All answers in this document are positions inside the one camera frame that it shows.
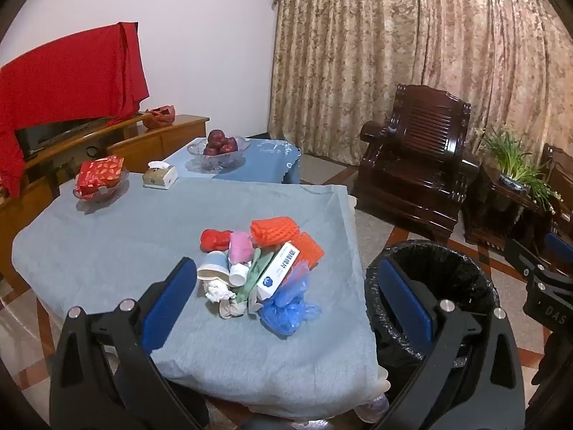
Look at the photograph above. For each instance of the green potted plant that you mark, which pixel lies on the green potted plant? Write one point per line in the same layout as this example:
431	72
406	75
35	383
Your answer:
515	161

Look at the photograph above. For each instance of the beige patterned curtain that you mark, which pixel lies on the beige patterned curtain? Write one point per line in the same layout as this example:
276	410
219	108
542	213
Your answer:
380	53

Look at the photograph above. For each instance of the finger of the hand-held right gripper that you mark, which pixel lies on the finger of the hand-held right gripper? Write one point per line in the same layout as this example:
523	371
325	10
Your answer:
521	257
562	251

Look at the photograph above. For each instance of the blue plastic bag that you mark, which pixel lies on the blue plastic bag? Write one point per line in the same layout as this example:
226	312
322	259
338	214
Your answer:
286	311

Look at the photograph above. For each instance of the translucent plastic item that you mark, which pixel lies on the translucent plastic item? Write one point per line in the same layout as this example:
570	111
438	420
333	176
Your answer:
375	407

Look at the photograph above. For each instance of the white and blue carton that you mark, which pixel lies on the white and blue carton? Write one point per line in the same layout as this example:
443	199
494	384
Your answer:
277	271

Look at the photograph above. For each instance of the red apple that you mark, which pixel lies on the red apple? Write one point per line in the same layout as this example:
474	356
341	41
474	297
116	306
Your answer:
216	137
230	145
212	149

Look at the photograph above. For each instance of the black television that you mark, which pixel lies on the black television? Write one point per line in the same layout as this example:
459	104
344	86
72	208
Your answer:
49	136

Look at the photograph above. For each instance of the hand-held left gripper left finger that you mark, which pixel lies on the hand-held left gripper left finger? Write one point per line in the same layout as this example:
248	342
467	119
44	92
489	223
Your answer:
168	295

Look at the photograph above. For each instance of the red woven basket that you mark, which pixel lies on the red woven basket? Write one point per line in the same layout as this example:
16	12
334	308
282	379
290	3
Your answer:
159	116

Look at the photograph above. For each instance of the glass fruit bowl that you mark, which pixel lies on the glass fruit bowl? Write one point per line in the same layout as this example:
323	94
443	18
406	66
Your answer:
217	161

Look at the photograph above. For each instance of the crumpled white tissue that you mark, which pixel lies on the crumpled white tissue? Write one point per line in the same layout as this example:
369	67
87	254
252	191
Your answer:
218	290

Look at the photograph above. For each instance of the dark wooden armchair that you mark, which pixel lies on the dark wooden armchair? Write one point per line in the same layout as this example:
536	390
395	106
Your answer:
416	165
559	174

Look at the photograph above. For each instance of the red plastic bag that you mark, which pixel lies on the red plastic bag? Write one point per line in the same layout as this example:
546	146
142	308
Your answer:
215	239

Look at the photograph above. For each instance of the blue and white paper cup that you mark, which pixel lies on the blue and white paper cup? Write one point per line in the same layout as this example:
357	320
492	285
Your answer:
212	264

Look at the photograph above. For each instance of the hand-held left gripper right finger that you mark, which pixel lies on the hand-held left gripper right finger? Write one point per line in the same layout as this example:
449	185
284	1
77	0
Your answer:
405	298

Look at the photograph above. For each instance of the red cloth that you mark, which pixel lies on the red cloth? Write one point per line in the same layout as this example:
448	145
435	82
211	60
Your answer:
67	76

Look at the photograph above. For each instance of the grey tablecloth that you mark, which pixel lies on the grey tablecloth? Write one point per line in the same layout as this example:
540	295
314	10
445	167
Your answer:
134	233

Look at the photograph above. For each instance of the green rubber glove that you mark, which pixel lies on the green rubber glove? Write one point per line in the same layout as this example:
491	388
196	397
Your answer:
250	277

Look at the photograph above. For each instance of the black lined trash bin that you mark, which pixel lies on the black lined trash bin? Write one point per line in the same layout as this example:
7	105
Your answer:
461	277

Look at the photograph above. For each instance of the red patterned snack packet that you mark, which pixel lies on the red patterned snack packet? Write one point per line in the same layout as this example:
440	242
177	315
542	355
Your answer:
99	172

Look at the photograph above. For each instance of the glass dish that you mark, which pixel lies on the glass dish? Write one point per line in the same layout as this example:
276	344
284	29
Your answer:
112	192

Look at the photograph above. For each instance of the tissue box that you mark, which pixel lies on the tissue box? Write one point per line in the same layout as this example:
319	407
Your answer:
159	177

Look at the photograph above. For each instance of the wooden television cabinet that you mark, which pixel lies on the wooden television cabinet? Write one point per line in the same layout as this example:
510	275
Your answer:
179	136

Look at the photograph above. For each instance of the orange foam net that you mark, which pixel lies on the orange foam net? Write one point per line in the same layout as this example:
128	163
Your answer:
311	246
274	231

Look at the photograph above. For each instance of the dark wooden side table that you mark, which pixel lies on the dark wooden side table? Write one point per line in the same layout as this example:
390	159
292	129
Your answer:
492	215

